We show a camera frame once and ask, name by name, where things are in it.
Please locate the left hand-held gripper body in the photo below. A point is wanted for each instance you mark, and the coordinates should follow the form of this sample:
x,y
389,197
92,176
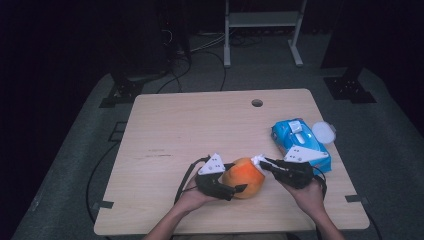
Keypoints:
x,y
213,186

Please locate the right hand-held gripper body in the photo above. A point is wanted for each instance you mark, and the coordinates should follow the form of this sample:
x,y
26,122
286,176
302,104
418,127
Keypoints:
x,y
296,175

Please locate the orange plush toy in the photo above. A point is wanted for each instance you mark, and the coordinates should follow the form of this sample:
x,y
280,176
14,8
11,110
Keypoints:
x,y
243,180

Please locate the white wet wipe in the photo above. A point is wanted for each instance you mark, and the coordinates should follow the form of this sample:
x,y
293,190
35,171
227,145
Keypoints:
x,y
258,161

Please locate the blue wet wipes pack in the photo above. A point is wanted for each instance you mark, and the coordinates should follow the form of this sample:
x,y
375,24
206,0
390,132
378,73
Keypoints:
x,y
283,135

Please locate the person's left hand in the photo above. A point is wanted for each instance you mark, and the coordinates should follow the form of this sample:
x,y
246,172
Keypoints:
x,y
191,200

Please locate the person's right hand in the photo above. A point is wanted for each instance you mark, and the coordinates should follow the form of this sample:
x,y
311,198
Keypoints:
x,y
311,200

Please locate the black tape strip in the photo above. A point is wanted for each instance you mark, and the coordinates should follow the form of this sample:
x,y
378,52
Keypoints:
x,y
356,198
103,204

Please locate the black stand base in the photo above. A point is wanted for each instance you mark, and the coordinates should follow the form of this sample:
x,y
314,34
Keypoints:
x,y
350,88
128,90

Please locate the black floor tape marking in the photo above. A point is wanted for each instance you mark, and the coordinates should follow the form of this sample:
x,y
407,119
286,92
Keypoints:
x,y
117,131

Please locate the white metal stand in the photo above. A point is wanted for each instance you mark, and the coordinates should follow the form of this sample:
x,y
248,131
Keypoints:
x,y
263,18

